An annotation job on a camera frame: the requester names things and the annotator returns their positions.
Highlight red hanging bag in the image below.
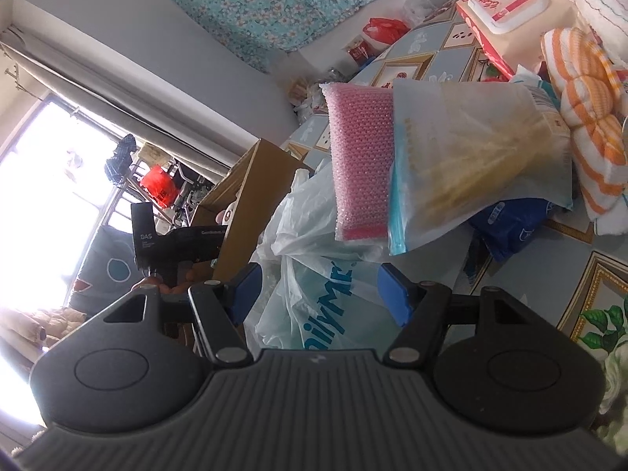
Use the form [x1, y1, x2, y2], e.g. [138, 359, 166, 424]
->
[139, 164, 180, 209]

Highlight pink bubble wrap pouch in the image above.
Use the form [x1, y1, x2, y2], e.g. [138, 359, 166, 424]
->
[319, 81, 397, 242]

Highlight blue packet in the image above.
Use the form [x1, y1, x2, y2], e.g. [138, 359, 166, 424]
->
[468, 197, 557, 263]

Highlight clear zip bag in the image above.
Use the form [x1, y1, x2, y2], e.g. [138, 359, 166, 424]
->
[387, 77, 575, 257]

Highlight brown cardboard box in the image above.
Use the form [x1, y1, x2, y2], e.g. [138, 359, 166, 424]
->
[189, 138, 311, 283]

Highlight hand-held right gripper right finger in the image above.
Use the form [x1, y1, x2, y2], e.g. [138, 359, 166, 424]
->
[379, 262, 534, 362]

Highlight person's left hand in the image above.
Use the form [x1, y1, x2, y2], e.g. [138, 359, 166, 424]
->
[132, 261, 217, 303]

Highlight wet wipes pack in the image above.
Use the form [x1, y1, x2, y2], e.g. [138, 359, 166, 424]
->
[455, 0, 587, 82]

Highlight pink plush toy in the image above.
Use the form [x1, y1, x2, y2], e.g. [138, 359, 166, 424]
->
[215, 202, 239, 230]

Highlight teal floral wall cloth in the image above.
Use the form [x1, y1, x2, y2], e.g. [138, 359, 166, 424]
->
[152, 0, 418, 75]

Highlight orange striped white cloth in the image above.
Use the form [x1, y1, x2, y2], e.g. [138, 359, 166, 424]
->
[540, 27, 628, 236]

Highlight dark printed cushion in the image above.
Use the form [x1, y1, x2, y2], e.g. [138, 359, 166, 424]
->
[66, 226, 148, 316]

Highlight white plastic bag blue print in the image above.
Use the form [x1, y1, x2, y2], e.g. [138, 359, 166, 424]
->
[243, 159, 472, 354]

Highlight blue hanging clothes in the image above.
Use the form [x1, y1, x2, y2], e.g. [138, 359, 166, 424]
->
[103, 133, 138, 188]

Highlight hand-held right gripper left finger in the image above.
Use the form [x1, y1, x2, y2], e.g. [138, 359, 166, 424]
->
[104, 261, 264, 365]

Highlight red paper cup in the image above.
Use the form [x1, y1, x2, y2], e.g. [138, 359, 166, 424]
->
[346, 38, 374, 66]

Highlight red plastic bag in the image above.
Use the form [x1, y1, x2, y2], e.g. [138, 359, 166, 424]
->
[362, 17, 411, 46]

